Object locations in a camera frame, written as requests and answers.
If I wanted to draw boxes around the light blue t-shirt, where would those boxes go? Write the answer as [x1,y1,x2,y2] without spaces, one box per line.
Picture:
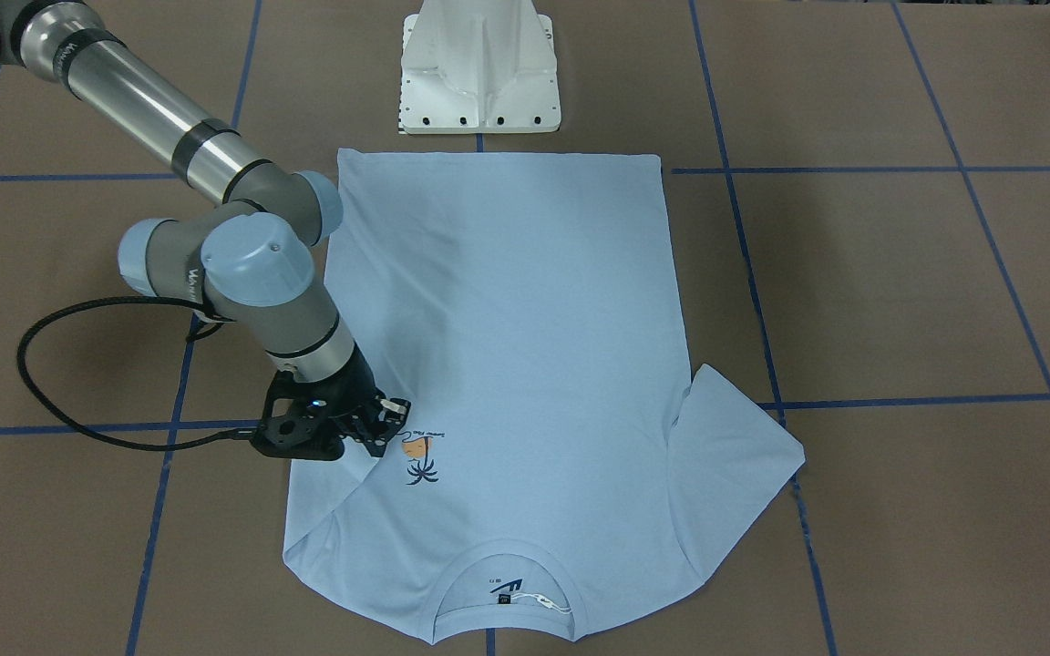
[281,149,805,644]

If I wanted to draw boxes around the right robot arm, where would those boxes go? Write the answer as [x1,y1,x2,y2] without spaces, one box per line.
[0,1,411,461]

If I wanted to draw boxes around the black braided cable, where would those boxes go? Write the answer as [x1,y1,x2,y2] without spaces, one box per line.
[16,294,257,453]

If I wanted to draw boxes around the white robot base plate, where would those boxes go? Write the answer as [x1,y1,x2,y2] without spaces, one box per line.
[397,1,562,136]

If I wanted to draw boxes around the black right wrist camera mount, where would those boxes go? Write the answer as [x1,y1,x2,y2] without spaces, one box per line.
[249,371,345,462]

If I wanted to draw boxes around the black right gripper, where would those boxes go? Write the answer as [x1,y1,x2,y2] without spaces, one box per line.
[305,347,412,458]

